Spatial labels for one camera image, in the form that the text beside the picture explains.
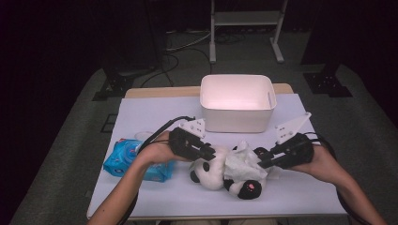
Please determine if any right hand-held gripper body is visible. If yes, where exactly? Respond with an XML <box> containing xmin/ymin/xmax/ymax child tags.
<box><xmin>275</xmin><ymin>112</ymin><xmax>315</xmax><ymax>170</ymax></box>

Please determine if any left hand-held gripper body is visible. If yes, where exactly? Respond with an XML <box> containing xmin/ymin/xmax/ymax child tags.
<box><xmin>169</xmin><ymin>117</ymin><xmax>207</xmax><ymax>159</ymax></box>

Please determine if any panda plush toy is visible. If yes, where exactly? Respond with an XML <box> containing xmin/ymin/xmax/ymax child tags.
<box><xmin>189</xmin><ymin>143</ymin><xmax>275</xmax><ymax>201</ymax></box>

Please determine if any blue wet wipes pack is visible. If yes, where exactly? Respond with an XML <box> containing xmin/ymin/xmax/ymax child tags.
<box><xmin>102</xmin><ymin>131</ymin><xmax>176</xmax><ymax>183</ymax></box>

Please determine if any person's left hand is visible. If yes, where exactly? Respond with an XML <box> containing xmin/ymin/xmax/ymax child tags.
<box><xmin>137</xmin><ymin>130</ymin><xmax>189</xmax><ymax>167</ymax></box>

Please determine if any person's right hand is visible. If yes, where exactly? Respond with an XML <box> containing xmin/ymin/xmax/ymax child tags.
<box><xmin>289</xmin><ymin>146</ymin><xmax>341</xmax><ymax>186</ymax></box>

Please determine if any white plastic bin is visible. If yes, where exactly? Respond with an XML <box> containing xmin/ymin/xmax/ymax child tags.
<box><xmin>199</xmin><ymin>73</ymin><xmax>278</xmax><ymax>134</ymax></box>

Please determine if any white table sheet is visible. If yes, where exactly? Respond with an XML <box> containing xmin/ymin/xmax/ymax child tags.
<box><xmin>87</xmin><ymin>93</ymin><xmax>348</xmax><ymax>219</ymax></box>

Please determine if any black stand base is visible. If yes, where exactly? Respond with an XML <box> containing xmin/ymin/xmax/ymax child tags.
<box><xmin>92</xmin><ymin>62</ymin><xmax>139</xmax><ymax>102</ymax></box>
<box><xmin>302</xmin><ymin>64</ymin><xmax>353</xmax><ymax>98</ymax></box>

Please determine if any white metal stand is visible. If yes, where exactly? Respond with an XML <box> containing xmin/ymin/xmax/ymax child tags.
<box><xmin>208</xmin><ymin>0</ymin><xmax>289</xmax><ymax>65</ymax></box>

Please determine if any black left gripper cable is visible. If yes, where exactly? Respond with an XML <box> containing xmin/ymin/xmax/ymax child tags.
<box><xmin>118</xmin><ymin>115</ymin><xmax>196</xmax><ymax>225</ymax></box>

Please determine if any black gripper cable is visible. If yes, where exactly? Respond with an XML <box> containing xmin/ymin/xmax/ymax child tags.
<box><xmin>118</xmin><ymin>115</ymin><xmax>196</xmax><ymax>225</ymax></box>
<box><xmin>304</xmin><ymin>130</ymin><xmax>370</xmax><ymax>225</ymax></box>

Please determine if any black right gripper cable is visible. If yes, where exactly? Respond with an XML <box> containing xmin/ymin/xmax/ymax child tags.
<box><xmin>304</xmin><ymin>130</ymin><xmax>370</xmax><ymax>225</ymax></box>

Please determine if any black floor cable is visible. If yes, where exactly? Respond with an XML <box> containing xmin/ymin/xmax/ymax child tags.
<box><xmin>139</xmin><ymin>46</ymin><xmax>214</xmax><ymax>88</ymax></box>

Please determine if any white floor cable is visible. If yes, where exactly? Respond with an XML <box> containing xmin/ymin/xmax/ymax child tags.
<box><xmin>165</xmin><ymin>28</ymin><xmax>214</xmax><ymax>53</ymax></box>

